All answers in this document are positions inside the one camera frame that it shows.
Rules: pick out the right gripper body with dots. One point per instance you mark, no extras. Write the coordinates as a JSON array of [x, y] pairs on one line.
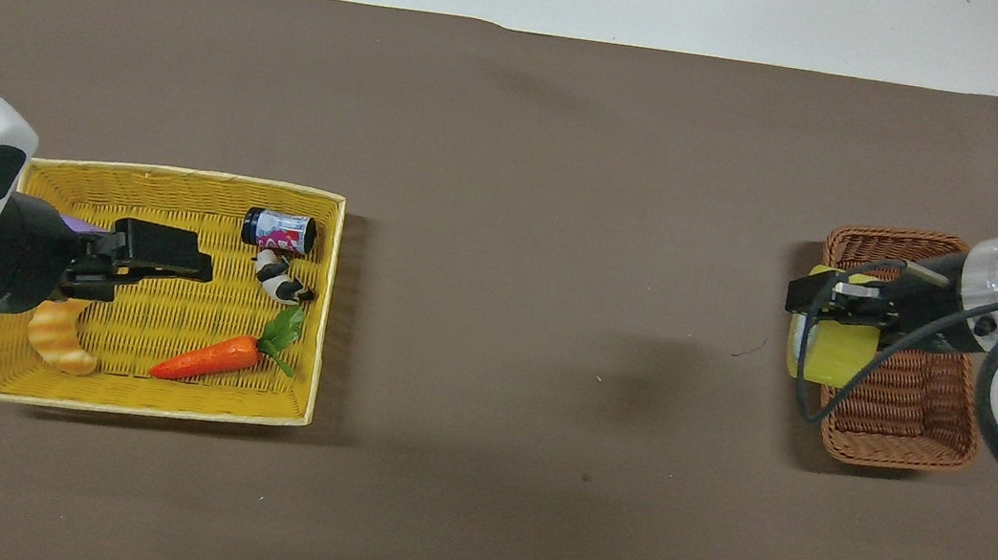
[[935, 304]]

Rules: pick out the orange toy carrot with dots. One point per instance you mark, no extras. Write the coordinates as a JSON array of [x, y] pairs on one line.
[[204, 360]]

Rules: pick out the yellow cup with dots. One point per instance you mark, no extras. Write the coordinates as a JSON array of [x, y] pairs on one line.
[[836, 355]]

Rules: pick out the yellow woven basket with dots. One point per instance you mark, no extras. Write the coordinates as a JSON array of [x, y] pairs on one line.
[[165, 323]]

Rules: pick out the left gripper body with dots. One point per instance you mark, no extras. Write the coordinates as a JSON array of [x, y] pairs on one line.
[[20, 256]]

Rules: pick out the small dark drink can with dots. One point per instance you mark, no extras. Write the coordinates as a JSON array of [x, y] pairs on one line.
[[279, 231]]

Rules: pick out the brown wicker basket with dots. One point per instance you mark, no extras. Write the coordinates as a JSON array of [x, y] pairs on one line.
[[911, 411]]

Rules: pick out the orange striped toy croissant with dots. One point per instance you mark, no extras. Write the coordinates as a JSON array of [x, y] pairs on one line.
[[57, 342]]

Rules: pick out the purple toy eggplant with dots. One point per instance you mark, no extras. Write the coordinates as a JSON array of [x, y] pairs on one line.
[[79, 227]]

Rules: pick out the black and white cow toy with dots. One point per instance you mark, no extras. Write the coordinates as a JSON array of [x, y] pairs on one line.
[[279, 282]]

